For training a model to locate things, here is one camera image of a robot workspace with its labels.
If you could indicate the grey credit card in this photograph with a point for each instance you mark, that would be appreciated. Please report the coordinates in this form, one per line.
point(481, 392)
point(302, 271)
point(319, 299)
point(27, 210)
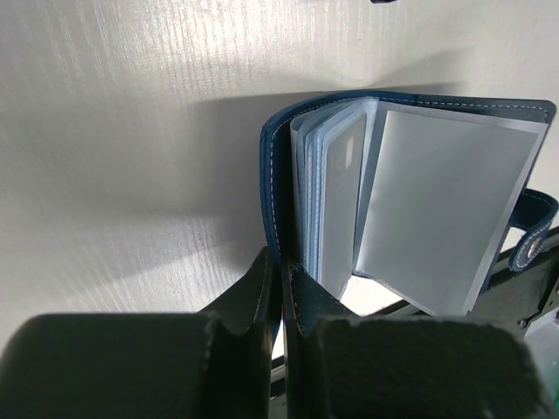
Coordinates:
point(340, 191)

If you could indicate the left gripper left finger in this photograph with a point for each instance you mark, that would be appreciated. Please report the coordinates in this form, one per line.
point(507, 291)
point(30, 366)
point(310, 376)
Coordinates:
point(215, 363)

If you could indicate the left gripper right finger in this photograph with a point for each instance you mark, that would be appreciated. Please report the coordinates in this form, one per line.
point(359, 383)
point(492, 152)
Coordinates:
point(502, 380)

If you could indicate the blue leather card holder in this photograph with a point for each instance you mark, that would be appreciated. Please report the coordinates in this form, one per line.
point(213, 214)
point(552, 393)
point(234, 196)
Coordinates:
point(443, 180)

